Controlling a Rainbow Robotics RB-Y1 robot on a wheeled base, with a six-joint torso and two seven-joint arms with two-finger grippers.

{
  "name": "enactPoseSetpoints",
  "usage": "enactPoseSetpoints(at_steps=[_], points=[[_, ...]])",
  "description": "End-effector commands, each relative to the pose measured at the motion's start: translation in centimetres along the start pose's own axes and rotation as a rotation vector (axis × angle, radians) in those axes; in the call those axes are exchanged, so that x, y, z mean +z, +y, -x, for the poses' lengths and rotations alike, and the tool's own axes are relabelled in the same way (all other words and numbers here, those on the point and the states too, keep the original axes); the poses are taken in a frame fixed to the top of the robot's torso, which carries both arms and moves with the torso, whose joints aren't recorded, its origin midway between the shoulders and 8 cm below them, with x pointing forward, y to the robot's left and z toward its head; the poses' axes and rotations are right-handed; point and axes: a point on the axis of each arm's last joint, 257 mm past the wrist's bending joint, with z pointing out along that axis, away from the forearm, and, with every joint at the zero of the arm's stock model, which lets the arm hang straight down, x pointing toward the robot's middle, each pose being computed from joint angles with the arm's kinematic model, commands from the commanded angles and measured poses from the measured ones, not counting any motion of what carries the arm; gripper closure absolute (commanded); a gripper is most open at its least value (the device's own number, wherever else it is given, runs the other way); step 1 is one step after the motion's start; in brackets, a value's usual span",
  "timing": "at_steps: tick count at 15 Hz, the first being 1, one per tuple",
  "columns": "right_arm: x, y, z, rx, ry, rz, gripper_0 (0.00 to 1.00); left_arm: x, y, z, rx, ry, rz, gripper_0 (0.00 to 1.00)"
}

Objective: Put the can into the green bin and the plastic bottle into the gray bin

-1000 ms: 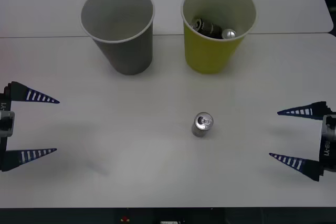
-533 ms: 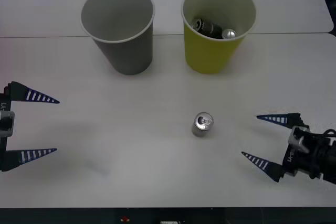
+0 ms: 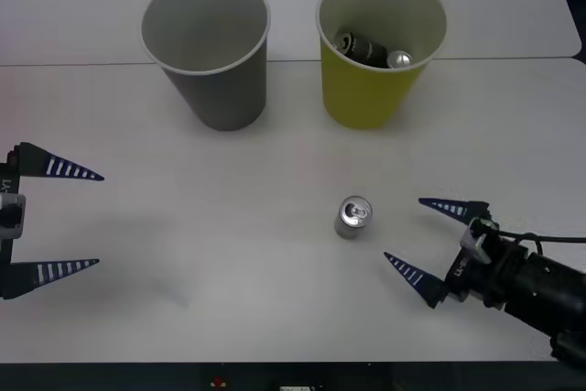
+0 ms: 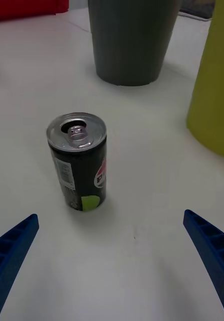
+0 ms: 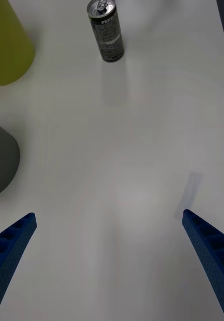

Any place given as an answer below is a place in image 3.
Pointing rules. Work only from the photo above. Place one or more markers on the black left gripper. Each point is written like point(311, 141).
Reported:
point(9, 180)

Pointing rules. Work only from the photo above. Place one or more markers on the dark can silver base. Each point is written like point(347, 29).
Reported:
point(399, 60)

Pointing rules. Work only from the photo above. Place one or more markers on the black can white print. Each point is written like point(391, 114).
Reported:
point(366, 50)

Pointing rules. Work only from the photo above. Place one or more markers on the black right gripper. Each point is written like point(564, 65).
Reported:
point(490, 281)

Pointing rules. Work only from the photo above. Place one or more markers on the grey plastic bin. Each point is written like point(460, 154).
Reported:
point(229, 89)

